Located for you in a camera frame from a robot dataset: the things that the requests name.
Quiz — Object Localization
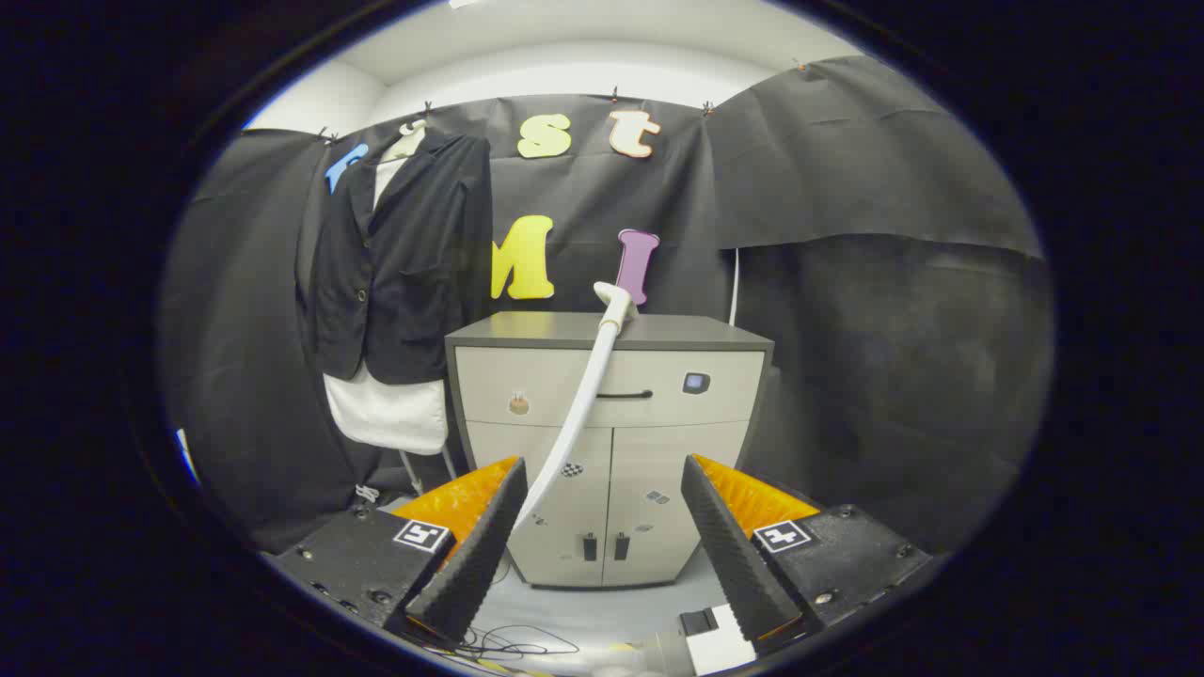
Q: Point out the black floor cables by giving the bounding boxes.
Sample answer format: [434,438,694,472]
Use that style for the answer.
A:
[451,621,581,659]

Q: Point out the grey cabinet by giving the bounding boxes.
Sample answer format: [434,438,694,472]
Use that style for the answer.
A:
[444,310,775,590]

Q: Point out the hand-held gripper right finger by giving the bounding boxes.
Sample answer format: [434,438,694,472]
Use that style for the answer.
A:
[680,454,934,650]

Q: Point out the black backdrop cloth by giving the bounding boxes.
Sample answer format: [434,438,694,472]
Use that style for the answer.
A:
[158,55,1056,556]

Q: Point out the black suit jacket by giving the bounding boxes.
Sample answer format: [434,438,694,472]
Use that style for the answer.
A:
[299,132,495,386]

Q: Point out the grey white steamer base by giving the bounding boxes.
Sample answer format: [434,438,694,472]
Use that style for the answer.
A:
[649,604,758,676]

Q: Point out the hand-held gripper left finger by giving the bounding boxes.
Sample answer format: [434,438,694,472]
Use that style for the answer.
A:
[273,456,530,650]

